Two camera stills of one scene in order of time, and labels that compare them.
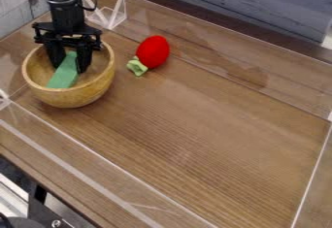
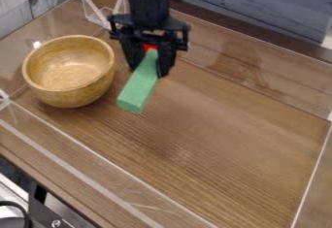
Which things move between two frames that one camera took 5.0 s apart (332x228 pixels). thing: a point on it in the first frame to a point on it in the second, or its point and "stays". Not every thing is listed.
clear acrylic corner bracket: x=105 y=16 stays
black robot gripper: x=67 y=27 to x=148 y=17
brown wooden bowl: x=89 y=86 stays
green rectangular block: x=66 y=72 to x=140 y=88
